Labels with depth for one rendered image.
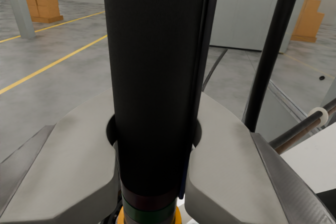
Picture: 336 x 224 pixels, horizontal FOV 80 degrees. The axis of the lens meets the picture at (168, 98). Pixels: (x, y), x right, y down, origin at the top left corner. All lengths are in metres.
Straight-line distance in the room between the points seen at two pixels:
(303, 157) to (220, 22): 5.23
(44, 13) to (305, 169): 8.31
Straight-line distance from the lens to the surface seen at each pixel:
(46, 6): 8.36
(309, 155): 0.54
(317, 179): 0.51
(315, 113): 0.37
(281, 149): 0.29
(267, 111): 1.46
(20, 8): 6.35
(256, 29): 5.79
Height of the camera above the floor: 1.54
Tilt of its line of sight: 31 degrees down
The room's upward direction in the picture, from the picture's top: 4 degrees clockwise
